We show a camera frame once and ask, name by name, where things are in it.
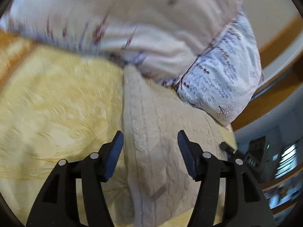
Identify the window with bars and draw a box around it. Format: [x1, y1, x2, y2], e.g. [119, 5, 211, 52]
[275, 143, 297, 179]

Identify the wooden display shelf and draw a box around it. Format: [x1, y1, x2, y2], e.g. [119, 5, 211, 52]
[260, 164, 302, 216]

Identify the yellow patterned bed sheet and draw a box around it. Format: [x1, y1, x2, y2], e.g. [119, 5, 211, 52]
[0, 29, 238, 227]

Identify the floral pillow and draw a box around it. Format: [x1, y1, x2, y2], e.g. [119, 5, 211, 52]
[176, 9, 263, 126]
[1, 0, 239, 82]

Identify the wooden wall shelf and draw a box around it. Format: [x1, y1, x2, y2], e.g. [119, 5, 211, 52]
[232, 15, 302, 131]

